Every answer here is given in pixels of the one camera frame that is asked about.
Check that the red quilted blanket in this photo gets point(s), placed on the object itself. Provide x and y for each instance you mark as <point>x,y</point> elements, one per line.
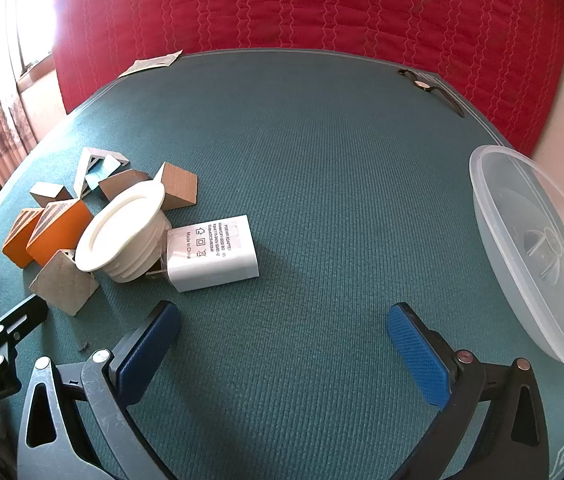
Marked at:
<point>312,5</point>

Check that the window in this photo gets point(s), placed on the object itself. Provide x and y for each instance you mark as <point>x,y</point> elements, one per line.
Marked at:
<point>34,20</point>

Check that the orange striped block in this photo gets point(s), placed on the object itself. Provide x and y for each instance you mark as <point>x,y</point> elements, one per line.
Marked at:
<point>59,235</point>
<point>17,240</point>

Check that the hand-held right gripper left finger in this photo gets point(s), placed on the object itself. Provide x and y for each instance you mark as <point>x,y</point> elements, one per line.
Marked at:
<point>149,345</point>

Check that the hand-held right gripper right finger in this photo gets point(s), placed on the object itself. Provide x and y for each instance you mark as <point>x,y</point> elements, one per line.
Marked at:
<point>414,355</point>

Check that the folded paper sheet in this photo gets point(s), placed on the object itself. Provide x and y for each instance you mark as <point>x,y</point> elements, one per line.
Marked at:
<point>149,63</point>

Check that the white power adapter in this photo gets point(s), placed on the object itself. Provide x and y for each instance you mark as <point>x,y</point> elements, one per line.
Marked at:
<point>211,255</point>

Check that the wooden block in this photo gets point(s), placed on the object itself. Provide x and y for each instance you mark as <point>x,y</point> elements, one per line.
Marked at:
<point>179,187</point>
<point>50,192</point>
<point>121,182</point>
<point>64,285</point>

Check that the white block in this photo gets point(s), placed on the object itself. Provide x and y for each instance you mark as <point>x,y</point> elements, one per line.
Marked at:
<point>81,170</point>

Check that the blue block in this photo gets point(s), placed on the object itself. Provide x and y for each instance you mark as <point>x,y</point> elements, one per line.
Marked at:
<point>94,180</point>

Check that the clear plastic bowl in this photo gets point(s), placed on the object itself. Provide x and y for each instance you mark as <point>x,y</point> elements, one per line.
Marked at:
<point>537,260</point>

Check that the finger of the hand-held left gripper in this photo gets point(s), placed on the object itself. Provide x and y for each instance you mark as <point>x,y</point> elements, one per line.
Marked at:
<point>21,320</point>

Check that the white ribbed plastic cup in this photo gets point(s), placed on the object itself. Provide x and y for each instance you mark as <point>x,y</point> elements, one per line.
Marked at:
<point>121,232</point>

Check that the black wristwatch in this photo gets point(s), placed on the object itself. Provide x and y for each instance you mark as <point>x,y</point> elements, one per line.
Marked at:
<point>427,86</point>

